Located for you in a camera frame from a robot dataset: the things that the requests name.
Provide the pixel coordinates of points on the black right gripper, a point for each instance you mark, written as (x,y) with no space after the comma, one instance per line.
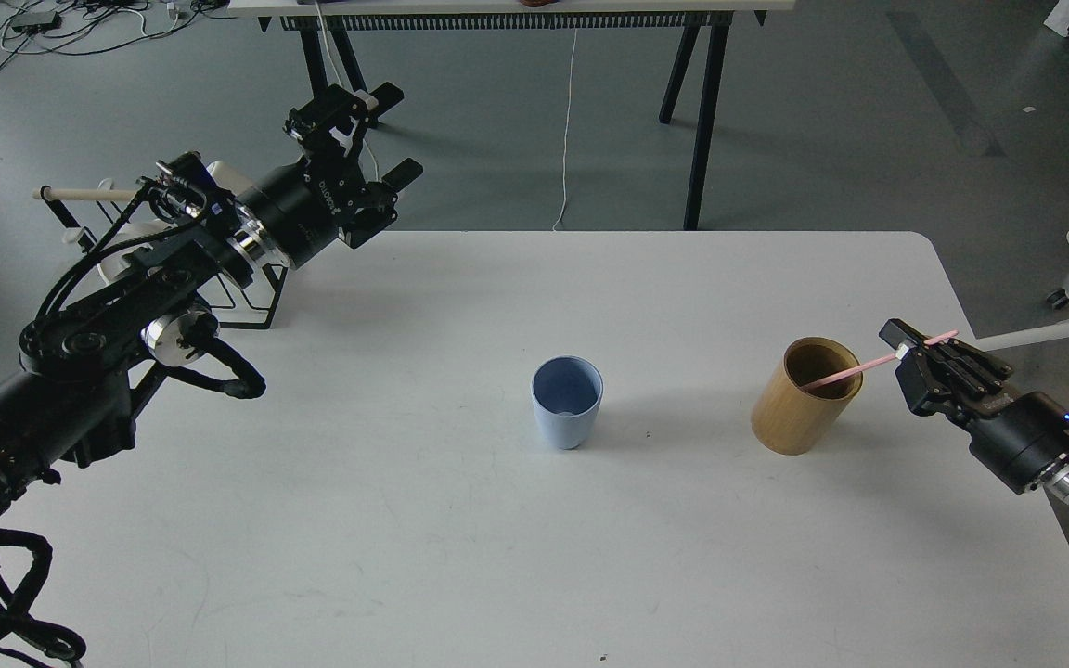
(1023,440)

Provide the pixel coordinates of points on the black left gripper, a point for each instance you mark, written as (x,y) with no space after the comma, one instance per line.
(307,205)

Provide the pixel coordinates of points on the pink chopstick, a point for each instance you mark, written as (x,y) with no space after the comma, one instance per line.
(845,375)

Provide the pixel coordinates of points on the blue plastic cup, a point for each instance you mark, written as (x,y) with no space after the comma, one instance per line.
(566,394)

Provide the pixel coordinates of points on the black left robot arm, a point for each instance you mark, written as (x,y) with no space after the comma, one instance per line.
(129,315)

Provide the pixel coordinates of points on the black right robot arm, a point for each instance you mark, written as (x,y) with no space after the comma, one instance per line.
(1021,437)

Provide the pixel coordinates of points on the background trestle table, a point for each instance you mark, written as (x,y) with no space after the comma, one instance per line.
(520,55)

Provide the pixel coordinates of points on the bamboo cylindrical holder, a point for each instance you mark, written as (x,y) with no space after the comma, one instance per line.
(790,418)

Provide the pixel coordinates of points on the white mug on rack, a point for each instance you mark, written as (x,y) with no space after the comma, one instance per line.
(117,263)

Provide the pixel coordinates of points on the black wire cup rack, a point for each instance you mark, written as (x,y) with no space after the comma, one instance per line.
(249,308)

